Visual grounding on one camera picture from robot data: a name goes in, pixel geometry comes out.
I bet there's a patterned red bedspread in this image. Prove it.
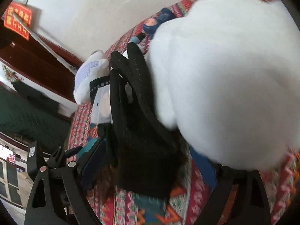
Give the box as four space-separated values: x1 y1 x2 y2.
68 0 299 224

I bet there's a small white purple plush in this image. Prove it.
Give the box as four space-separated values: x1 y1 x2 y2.
73 50 109 105

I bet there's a blue haired doll figure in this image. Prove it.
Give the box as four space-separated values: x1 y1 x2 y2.
143 8 176 39

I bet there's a red paper sign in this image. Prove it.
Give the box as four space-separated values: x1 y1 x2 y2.
4 2 33 40

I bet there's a large white plush toy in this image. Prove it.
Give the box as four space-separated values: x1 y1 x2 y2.
147 0 299 170

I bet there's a teal hair brush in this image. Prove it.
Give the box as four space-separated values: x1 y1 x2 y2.
76 139 98 161

